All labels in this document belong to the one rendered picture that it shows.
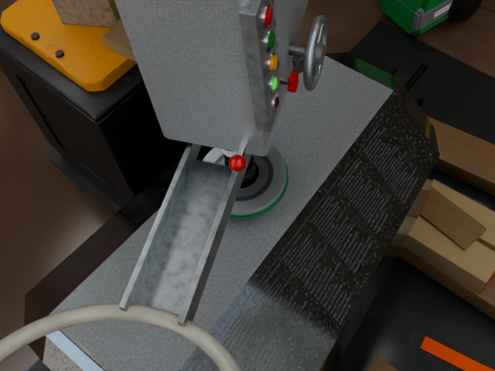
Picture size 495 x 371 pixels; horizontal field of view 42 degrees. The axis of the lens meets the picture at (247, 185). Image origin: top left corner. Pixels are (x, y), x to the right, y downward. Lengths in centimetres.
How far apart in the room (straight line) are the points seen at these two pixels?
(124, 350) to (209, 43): 73
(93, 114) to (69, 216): 82
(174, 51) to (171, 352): 66
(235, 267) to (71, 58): 87
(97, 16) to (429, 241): 126
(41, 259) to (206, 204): 140
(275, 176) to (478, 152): 119
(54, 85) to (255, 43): 111
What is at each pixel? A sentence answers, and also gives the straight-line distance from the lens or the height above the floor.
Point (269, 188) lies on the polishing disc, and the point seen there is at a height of 86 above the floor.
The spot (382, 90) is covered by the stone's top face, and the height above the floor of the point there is 80.
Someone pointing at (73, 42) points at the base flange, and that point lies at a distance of 204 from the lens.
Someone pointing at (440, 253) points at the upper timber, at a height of 21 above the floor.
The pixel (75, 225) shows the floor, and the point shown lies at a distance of 259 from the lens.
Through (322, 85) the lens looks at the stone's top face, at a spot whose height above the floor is 80.
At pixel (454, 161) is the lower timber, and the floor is 9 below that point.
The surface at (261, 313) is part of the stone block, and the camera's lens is 148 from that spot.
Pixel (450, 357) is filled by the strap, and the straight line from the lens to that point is 224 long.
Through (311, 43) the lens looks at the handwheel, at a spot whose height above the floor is 124.
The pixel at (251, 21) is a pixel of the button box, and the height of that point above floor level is 148.
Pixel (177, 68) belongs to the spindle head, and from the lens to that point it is 110.
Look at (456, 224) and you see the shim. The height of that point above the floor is 22.
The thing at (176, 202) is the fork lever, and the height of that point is 106.
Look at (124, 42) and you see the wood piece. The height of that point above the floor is 83.
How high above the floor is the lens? 213
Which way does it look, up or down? 58 degrees down
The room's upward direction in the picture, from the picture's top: 11 degrees counter-clockwise
